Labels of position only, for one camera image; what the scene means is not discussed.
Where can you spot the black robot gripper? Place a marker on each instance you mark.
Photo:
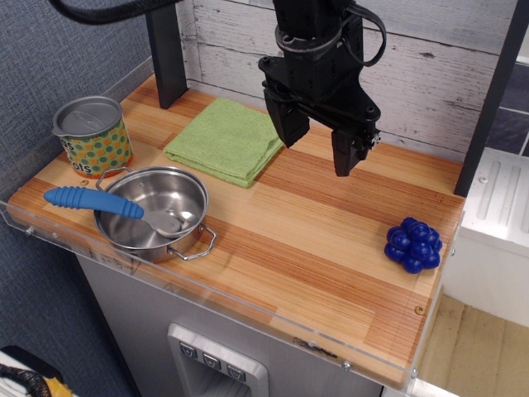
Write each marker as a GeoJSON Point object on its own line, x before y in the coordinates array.
{"type": "Point", "coordinates": [325, 87]}

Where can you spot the light green towel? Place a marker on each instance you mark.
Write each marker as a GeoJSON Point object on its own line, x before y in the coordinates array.
{"type": "Point", "coordinates": [227, 140]}

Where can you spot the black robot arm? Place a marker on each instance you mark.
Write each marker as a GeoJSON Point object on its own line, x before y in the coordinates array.
{"type": "Point", "coordinates": [314, 26]}

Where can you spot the blue toy grape bunch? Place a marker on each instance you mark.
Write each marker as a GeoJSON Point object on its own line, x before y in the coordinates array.
{"type": "Point", "coordinates": [414, 245]}

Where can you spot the clear acrylic table guard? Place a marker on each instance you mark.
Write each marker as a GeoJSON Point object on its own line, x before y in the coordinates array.
{"type": "Point", "coordinates": [299, 254]}

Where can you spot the white toy sink unit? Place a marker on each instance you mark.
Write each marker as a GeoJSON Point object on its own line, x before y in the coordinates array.
{"type": "Point", "coordinates": [488, 264]}

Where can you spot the dotted tin can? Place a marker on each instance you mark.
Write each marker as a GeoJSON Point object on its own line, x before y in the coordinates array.
{"type": "Point", "coordinates": [94, 136]}

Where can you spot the grey toy fridge cabinet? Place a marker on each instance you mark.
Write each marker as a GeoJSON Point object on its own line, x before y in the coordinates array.
{"type": "Point", "coordinates": [139, 316]}

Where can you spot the silver ice dispenser panel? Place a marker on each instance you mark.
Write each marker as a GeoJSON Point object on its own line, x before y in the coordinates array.
{"type": "Point", "coordinates": [208, 368]}

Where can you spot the yellow black bag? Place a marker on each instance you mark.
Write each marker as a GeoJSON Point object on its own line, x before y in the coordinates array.
{"type": "Point", "coordinates": [24, 374]}

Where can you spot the left dark grey post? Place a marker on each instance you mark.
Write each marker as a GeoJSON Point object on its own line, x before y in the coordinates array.
{"type": "Point", "coordinates": [166, 53]}

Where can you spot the dark grey post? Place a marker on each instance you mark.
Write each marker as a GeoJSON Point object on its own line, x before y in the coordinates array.
{"type": "Point", "coordinates": [506, 61]}
{"type": "Point", "coordinates": [166, 53]}

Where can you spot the right dark grey post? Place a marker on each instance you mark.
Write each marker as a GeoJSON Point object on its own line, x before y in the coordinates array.
{"type": "Point", "coordinates": [506, 61]}

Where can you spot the blue handled metal spoon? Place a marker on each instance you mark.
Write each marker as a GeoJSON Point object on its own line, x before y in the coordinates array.
{"type": "Point", "coordinates": [165, 222]}

